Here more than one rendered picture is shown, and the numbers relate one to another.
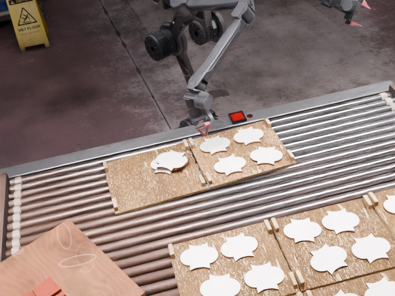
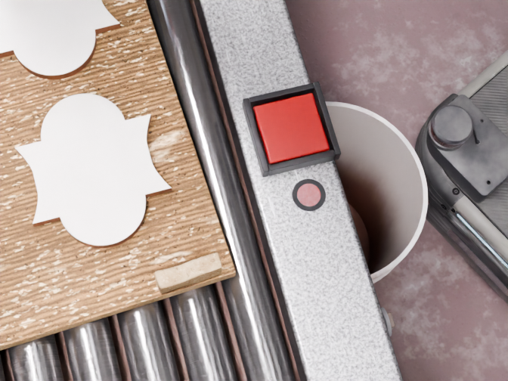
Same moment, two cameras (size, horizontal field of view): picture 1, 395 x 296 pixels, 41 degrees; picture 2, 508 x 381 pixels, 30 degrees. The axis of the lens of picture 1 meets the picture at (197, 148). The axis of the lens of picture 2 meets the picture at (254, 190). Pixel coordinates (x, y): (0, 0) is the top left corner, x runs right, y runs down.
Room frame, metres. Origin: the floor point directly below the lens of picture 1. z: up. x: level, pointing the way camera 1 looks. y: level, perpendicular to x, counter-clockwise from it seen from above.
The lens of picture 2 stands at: (2.05, -0.53, 1.76)
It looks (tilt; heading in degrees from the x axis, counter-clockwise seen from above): 73 degrees down; 73
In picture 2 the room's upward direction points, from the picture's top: 11 degrees clockwise
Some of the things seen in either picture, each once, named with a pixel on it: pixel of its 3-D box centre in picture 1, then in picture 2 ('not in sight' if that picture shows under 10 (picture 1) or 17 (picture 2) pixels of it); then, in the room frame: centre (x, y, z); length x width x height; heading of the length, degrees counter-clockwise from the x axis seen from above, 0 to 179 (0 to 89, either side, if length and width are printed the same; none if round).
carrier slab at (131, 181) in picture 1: (153, 176); not in sight; (1.81, 0.22, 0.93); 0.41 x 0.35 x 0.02; 102
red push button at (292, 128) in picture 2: (237, 117); (290, 129); (2.17, -0.22, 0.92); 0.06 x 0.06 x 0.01; 9
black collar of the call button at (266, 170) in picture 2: (237, 117); (290, 128); (2.17, -0.22, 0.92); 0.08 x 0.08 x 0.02; 9
